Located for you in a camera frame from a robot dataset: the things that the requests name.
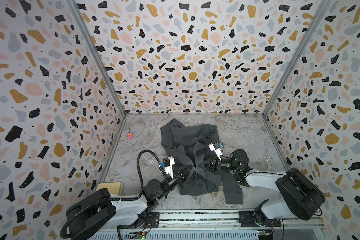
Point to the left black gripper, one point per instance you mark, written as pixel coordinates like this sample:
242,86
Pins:
180,178

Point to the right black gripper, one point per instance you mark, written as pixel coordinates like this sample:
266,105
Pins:
215,163

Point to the dark grey jacket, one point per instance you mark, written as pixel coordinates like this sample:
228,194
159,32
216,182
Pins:
190,146

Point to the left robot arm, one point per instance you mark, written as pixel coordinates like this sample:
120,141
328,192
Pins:
104,209

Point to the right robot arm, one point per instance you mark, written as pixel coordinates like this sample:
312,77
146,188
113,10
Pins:
300,197

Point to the pink sticker on table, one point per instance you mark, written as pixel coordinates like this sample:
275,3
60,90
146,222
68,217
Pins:
130,136

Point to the beige foam pad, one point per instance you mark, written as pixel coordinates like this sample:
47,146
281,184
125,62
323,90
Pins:
115,188

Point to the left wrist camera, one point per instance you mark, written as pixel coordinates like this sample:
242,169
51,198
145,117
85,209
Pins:
166,168

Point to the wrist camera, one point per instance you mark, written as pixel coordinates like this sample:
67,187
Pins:
216,149
166,168

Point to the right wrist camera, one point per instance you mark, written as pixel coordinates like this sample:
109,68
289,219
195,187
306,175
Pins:
216,149

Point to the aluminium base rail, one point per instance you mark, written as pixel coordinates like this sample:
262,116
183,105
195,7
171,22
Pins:
214,225

